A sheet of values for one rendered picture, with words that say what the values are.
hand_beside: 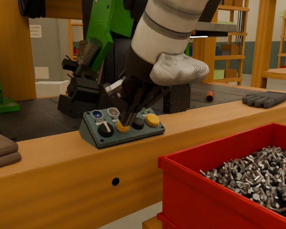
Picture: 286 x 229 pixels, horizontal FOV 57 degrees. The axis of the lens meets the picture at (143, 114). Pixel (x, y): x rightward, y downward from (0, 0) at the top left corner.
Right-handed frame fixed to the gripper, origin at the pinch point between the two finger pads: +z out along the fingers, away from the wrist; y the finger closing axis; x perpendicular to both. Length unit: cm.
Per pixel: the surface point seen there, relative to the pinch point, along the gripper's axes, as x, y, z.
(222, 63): -555, -940, 466
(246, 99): -3.9, -47.8, 7.3
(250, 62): -446, -933, 374
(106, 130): 0.8, 3.9, 2.1
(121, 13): -31.3, -13.5, -3.2
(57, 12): -71, -12, 19
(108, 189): 7.8, 4.5, 10.4
